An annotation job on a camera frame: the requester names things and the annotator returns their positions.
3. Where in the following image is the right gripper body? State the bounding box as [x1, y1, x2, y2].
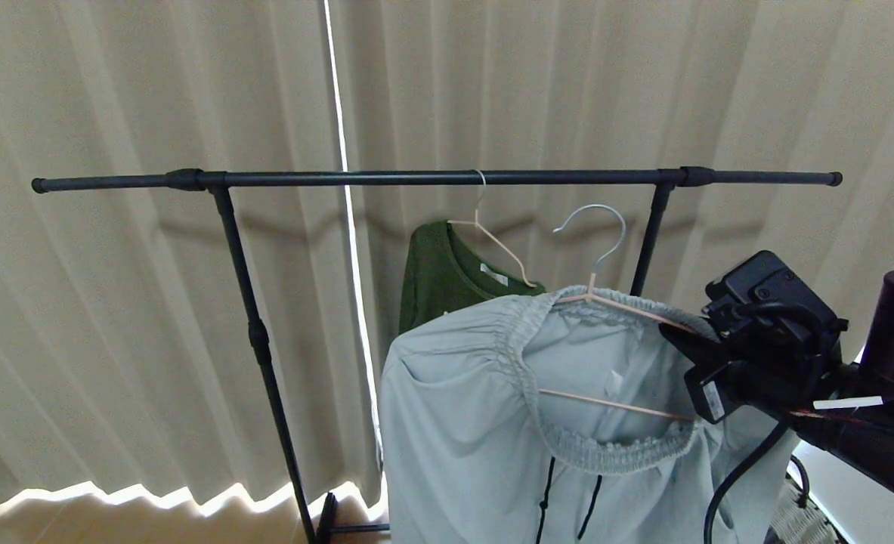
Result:
[685, 354, 848, 425]

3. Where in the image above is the pink clothes hanger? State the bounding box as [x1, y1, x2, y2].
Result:
[447, 170, 538, 289]
[537, 204, 701, 422]

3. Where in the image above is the pale blue garment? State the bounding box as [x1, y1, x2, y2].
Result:
[379, 286, 799, 544]

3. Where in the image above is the green printed shirt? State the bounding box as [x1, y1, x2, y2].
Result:
[399, 221, 547, 356]

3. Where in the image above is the white laundry basket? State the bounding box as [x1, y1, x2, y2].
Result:
[764, 453, 848, 544]

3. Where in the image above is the black clothes rack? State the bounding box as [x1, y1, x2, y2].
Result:
[31, 166, 844, 544]

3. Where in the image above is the beige curtain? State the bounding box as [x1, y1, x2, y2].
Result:
[0, 0, 894, 522]

